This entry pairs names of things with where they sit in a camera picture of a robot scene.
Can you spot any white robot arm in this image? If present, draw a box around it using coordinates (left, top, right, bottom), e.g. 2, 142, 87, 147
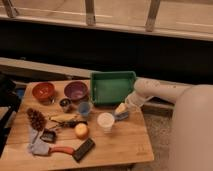
124, 78, 213, 171

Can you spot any white plastic cup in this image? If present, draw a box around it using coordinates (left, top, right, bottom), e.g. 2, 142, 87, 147
97, 112, 115, 133

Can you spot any blue plastic cup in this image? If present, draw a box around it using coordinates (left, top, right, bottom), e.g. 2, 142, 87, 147
77, 102, 91, 117

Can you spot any small metal cup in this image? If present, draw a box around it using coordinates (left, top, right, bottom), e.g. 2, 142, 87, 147
59, 98, 71, 113

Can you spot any green plastic tray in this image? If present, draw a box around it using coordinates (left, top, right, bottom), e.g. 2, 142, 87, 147
90, 71, 136, 106

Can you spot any orange round fruit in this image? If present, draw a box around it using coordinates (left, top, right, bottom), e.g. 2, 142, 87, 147
74, 123, 89, 139

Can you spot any purple bowl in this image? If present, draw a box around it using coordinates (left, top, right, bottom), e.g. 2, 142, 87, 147
64, 81, 88, 101

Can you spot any yellow banana toy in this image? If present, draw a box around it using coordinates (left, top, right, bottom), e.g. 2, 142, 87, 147
50, 114, 77, 123

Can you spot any wooden table board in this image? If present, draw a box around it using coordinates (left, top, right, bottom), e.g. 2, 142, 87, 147
0, 81, 154, 171

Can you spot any small black square dish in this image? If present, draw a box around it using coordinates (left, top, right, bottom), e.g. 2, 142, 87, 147
40, 129, 56, 143

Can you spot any red bowl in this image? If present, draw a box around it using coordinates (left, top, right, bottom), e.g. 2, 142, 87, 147
32, 82, 55, 103

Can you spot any brown pine cone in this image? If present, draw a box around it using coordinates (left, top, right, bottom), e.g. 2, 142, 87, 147
27, 108, 46, 131

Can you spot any grey cloth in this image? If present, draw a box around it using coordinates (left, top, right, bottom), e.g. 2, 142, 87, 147
27, 127, 49, 156

